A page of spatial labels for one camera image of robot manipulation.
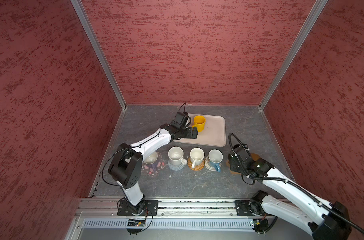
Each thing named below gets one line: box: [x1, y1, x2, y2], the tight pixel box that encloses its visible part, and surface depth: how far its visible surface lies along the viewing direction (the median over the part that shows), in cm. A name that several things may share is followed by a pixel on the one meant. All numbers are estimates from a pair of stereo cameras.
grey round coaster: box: [168, 160, 185, 171], surface depth 89 cm
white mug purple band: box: [143, 151, 158, 172], surface depth 86 cm
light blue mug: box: [208, 148, 224, 173], surface depth 85 cm
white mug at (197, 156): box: [190, 147, 205, 169], surface depth 85 cm
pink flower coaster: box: [141, 151, 166, 177], surface depth 89 cm
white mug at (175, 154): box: [167, 146, 188, 166], surface depth 87 cm
